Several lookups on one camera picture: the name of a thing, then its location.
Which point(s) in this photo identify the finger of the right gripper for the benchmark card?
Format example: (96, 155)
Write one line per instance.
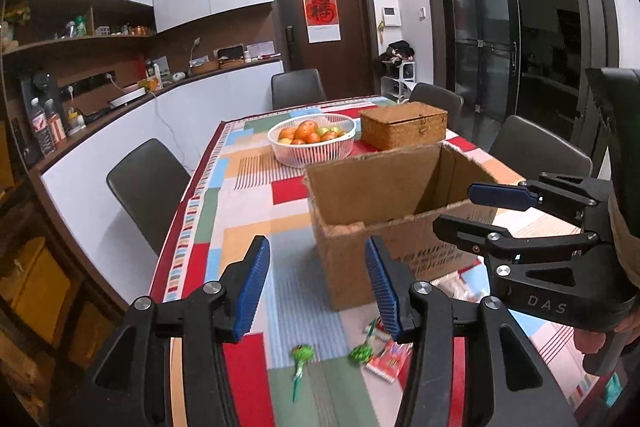
(572, 199)
(498, 243)

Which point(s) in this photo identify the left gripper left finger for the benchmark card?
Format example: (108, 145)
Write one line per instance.
(129, 383)

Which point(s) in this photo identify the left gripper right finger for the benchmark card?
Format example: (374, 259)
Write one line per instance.
(505, 380)

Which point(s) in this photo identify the person right hand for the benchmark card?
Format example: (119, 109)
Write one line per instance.
(591, 342)

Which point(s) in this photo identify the red panda snack packet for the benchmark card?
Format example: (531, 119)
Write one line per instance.
(390, 361)

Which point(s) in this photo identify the green lollipop right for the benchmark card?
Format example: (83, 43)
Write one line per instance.
(364, 352)

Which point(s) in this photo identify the green lollipop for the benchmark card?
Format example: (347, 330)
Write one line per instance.
(364, 352)
(301, 355)

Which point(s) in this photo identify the grey chair right near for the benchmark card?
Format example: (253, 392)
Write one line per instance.
(530, 150)

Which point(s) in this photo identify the grey chair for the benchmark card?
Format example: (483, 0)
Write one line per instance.
(442, 98)
(530, 150)
(149, 183)

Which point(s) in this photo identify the green lollipop left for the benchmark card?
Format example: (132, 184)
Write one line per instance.
(301, 355)

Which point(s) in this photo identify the colourful patchwork tablecloth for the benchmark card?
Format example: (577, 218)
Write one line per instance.
(238, 191)

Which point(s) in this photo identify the brown cardboard box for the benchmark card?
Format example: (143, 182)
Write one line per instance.
(396, 195)

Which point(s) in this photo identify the grey chair left side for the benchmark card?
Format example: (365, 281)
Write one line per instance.
(149, 183)

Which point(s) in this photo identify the woven wicker basket box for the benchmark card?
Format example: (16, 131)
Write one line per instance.
(403, 125)

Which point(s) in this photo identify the grey chair right far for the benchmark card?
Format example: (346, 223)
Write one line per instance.
(442, 98)

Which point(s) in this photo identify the white fruit basket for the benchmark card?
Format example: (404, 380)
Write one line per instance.
(308, 140)

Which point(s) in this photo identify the dark brown entrance door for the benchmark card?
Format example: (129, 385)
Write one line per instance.
(346, 67)

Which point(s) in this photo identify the grey chair far end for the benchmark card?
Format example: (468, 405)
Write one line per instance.
(300, 87)

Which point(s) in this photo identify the plastic water bottle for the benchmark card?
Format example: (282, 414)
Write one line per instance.
(40, 127)

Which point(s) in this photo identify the red fu door poster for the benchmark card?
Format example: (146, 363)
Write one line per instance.
(322, 21)

